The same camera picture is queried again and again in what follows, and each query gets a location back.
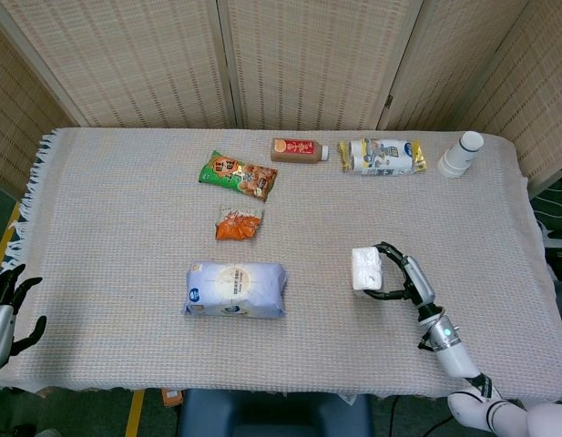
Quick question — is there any green snack bag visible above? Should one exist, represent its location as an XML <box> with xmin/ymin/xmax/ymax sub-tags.
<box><xmin>198</xmin><ymin>149</ymin><xmax>279</xmax><ymax>203</ymax></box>

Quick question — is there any blue white wipes pack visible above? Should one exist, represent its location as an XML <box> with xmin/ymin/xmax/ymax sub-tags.
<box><xmin>183</xmin><ymin>260</ymin><xmax>289</xmax><ymax>320</ymax></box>

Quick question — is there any orange snack bag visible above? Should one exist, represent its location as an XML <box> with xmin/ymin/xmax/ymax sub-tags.
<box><xmin>215</xmin><ymin>203</ymin><xmax>267</xmax><ymax>241</ymax></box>

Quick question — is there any woven folding screen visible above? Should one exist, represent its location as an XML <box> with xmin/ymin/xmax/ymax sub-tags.
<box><xmin>0</xmin><ymin>0</ymin><xmax>562</xmax><ymax>197</ymax></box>

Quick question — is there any white face tissue pack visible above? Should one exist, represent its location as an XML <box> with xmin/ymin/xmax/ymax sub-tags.
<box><xmin>351</xmin><ymin>246</ymin><xmax>384</xmax><ymax>300</ymax></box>

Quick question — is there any white cylindrical bottle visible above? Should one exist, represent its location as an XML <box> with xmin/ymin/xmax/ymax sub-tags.
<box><xmin>438</xmin><ymin>130</ymin><xmax>485</xmax><ymax>179</ymax></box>

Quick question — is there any white yellow snack pack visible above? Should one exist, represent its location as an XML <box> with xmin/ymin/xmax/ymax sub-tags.
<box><xmin>337</xmin><ymin>137</ymin><xmax>428</xmax><ymax>176</ymax></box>

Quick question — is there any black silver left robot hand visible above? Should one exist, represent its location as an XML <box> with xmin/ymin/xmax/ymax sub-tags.
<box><xmin>0</xmin><ymin>263</ymin><xmax>48</xmax><ymax>372</ymax></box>

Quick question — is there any brown drink bottle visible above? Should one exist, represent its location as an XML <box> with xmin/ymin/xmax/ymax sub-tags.
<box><xmin>270</xmin><ymin>137</ymin><xmax>331</xmax><ymax>163</ymax></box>

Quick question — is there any beige woven tablecloth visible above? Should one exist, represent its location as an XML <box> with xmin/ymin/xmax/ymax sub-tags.
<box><xmin>0</xmin><ymin>127</ymin><xmax>562</xmax><ymax>401</ymax></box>

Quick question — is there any small brown wooden crate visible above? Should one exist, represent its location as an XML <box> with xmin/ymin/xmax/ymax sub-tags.
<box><xmin>161</xmin><ymin>387</ymin><xmax>185</xmax><ymax>408</ymax></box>

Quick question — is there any white cable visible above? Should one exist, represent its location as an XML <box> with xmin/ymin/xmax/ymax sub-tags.
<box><xmin>533</xmin><ymin>181</ymin><xmax>562</xmax><ymax>222</ymax></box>

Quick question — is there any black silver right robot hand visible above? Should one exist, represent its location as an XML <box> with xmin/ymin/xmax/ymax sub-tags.
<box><xmin>364</xmin><ymin>241</ymin><xmax>437</xmax><ymax>318</ymax></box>

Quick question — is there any dark blue chair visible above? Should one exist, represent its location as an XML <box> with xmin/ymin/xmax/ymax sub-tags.
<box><xmin>177</xmin><ymin>389</ymin><xmax>375</xmax><ymax>437</ymax></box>

